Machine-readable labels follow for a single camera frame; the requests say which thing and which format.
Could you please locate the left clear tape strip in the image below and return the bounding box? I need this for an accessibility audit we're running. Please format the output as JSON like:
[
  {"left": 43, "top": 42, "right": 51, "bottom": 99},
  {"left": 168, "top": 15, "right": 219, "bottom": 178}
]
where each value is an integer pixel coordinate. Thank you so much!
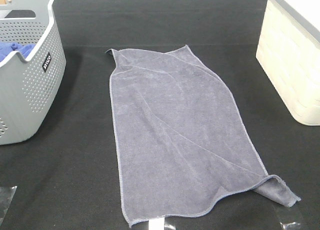
[{"left": 0, "top": 186, "right": 17, "bottom": 225}]

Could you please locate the centre clear tape strip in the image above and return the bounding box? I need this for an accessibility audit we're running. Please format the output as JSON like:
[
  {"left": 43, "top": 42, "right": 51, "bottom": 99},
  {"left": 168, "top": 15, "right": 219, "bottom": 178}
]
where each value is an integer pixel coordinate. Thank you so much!
[{"left": 148, "top": 218, "right": 176, "bottom": 230}]

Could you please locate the grey perforated laundry basket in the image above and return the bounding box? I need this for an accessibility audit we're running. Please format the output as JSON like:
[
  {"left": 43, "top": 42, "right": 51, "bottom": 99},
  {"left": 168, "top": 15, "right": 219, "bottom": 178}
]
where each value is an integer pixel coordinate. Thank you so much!
[{"left": 0, "top": 0, "right": 66, "bottom": 145}]

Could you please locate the blue towel in basket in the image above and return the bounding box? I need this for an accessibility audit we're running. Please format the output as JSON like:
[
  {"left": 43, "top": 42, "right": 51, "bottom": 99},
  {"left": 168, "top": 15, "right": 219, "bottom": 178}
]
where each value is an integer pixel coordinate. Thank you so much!
[{"left": 0, "top": 42, "right": 35, "bottom": 61}]

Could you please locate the cream plastic storage bin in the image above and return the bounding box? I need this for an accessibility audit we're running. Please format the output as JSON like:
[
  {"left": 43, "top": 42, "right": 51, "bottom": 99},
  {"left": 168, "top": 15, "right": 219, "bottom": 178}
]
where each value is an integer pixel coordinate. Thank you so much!
[{"left": 256, "top": 0, "right": 320, "bottom": 126}]

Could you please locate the right clear tape strip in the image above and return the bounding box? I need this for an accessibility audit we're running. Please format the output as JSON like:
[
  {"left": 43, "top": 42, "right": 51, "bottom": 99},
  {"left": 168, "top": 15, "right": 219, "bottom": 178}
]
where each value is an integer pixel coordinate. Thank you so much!
[{"left": 280, "top": 222, "right": 303, "bottom": 230}]

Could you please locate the black felt table mat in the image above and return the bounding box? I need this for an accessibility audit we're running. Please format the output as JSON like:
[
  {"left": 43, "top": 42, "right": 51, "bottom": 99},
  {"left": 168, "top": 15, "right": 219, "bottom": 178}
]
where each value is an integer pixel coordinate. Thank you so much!
[{"left": 0, "top": 0, "right": 320, "bottom": 230}]

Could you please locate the dark grey towel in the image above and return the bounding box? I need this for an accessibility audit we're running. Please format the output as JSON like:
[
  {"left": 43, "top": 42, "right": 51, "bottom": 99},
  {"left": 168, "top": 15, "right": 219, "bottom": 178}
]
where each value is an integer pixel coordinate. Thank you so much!
[{"left": 107, "top": 46, "right": 300, "bottom": 226}]

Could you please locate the clear tape strip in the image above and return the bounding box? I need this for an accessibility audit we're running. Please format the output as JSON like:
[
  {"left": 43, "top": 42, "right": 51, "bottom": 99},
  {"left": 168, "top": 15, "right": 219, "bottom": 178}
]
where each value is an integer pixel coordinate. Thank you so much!
[
  {"left": 0, "top": 186, "right": 17, "bottom": 225},
  {"left": 280, "top": 222, "right": 303, "bottom": 230},
  {"left": 148, "top": 218, "right": 176, "bottom": 230}
]

